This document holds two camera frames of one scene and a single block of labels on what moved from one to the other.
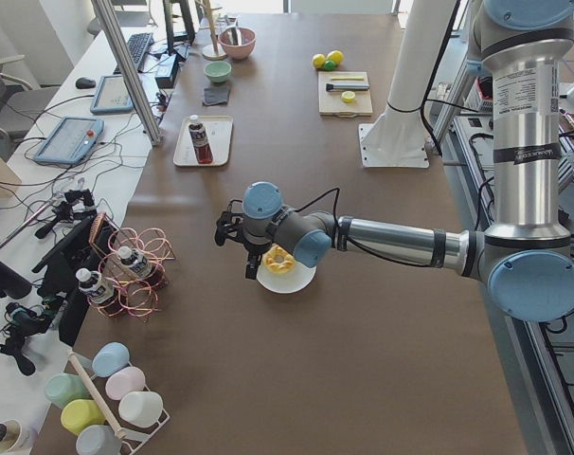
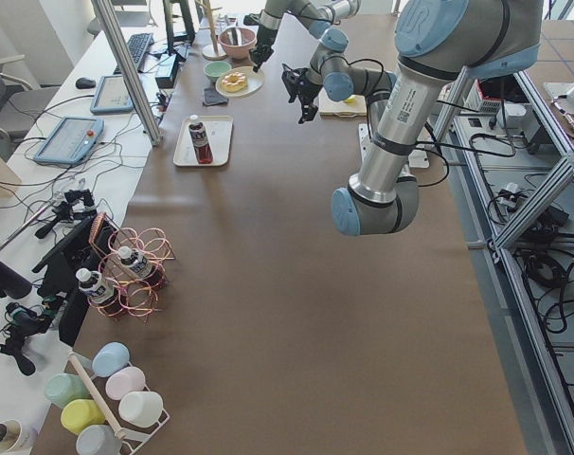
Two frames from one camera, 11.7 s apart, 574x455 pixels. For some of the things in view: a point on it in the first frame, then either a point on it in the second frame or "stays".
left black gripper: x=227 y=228 to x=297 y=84
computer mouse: x=84 y=83 stays
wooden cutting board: x=331 y=102 stays
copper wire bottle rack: x=134 y=262 stays
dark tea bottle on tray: x=200 y=141 stays
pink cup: x=123 y=381 stays
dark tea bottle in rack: x=146 y=268 stays
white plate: x=290 y=282 to x=239 y=81
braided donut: x=278 y=260 to x=234 y=82
